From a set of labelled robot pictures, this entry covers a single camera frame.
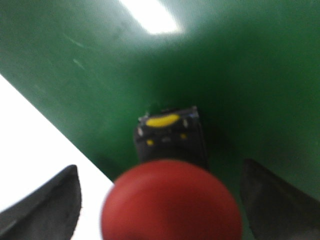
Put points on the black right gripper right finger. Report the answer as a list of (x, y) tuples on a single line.
[(275, 209)]

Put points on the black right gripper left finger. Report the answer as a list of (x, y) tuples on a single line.
[(49, 213)]

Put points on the green conveyor belt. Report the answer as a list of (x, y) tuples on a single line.
[(251, 67)]

